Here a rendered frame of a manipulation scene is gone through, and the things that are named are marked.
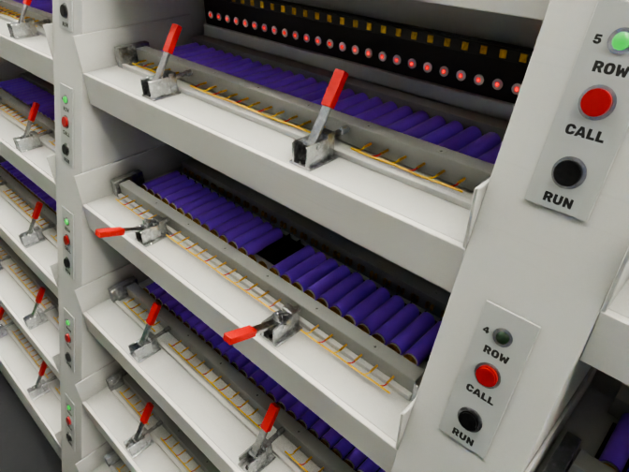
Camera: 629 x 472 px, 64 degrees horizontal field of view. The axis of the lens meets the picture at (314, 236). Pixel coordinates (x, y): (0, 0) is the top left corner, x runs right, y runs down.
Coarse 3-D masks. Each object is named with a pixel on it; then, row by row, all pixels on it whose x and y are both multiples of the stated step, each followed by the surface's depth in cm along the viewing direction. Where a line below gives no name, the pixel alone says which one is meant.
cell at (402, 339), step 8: (424, 312) 57; (416, 320) 55; (424, 320) 55; (432, 320) 56; (408, 328) 54; (416, 328) 54; (424, 328) 55; (400, 336) 53; (408, 336) 53; (416, 336) 54; (392, 344) 53; (400, 344) 53; (408, 344) 53; (400, 352) 53
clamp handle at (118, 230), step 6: (144, 222) 69; (108, 228) 66; (114, 228) 67; (120, 228) 67; (126, 228) 68; (132, 228) 69; (138, 228) 69; (144, 228) 70; (96, 234) 65; (102, 234) 65; (108, 234) 66; (114, 234) 66; (120, 234) 67
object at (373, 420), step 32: (128, 160) 82; (160, 160) 86; (96, 192) 80; (96, 224) 78; (128, 224) 74; (128, 256) 74; (160, 256) 68; (192, 256) 68; (256, 256) 68; (192, 288) 63; (224, 288) 63; (224, 320) 59; (256, 320) 58; (256, 352) 57; (288, 352) 54; (320, 352) 54; (288, 384) 55; (320, 384) 51; (352, 384) 51; (384, 384) 51; (416, 384) 47; (320, 416) 52; (352, 416) 48; (384, 416) 48; (384, 448) 46
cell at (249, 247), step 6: (276, 228) 70; (264, 234) 69; (270, 234) 69; (276, 234) 69; (282, 234) 70; (252, 240) 68; (258, 240) 68; (264, 240) 68; (270, 240) 69; (276, 240) 70; (246, 246) 67; (252, 246) 67; (258, 246) 67; (264, 246) 68; (246, 252) 67; (252, 252) 67
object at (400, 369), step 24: (144, 192) 77; (168, 216) 72; (192, 240) 70; (216, 240) 67; (240, 264) 63; (264, 288) 61; (288, 288) 59; (312, 312) 56; (336, 336) 54; (360, 336) 53; (384, 360) 50; (408, 360) 50; (408, 384) 49
